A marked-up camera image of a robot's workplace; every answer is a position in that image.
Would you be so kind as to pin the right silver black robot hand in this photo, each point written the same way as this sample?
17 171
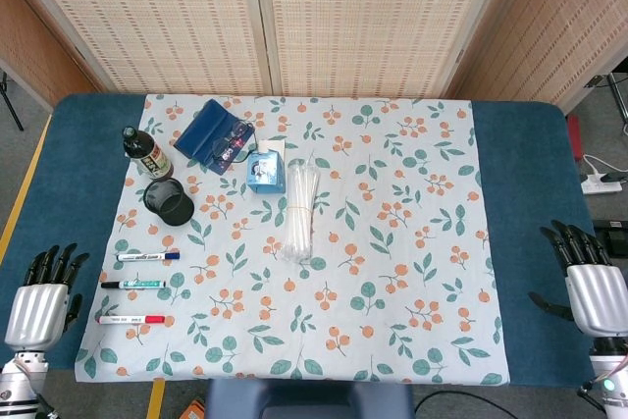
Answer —
598 298

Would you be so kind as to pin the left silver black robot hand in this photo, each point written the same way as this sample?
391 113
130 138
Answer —
36 311

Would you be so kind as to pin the red-capped white marker pen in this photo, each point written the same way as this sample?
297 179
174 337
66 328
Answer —
127 319

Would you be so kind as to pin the green-printed black-capped marker pen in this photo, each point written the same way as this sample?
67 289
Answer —
137 284

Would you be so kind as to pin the blue cap marker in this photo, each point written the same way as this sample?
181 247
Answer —
147 256

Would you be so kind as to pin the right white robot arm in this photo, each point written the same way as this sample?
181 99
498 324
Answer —
611 375

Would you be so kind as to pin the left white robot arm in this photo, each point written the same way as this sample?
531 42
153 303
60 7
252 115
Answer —
17 384

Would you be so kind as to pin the black mesh pen holder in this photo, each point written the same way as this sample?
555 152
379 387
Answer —
177 213

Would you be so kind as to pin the black floor box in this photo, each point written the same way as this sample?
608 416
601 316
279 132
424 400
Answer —
613 240

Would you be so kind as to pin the white power strip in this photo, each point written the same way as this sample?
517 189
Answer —
601 187

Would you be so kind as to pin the red flat floor object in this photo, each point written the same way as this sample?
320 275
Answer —
575 139

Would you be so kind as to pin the orange object on floor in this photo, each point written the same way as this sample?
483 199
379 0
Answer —
194 410

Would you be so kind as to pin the dark glass labelled bottle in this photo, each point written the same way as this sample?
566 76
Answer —
152 156

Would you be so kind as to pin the black metal stand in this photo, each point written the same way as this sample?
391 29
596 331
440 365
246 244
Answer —
617 95

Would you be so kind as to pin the black tripod leg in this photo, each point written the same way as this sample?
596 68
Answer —
11 105

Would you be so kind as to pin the dark printed tag card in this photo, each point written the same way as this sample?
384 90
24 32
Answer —
226 160

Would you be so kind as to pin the navy blue glasses case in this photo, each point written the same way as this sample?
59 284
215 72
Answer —
201 132

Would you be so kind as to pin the floral orange fruit tablecloth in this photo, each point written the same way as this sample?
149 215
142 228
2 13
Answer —
343 291

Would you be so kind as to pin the light blue carton box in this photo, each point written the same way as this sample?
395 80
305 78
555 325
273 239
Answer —
265 173

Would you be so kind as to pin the black-rimmed eyeglasses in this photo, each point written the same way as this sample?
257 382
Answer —
238 128

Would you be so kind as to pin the bundle of clear straws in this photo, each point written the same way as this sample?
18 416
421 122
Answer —
300 213

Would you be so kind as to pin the dark blue chair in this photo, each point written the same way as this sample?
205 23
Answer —
304 399

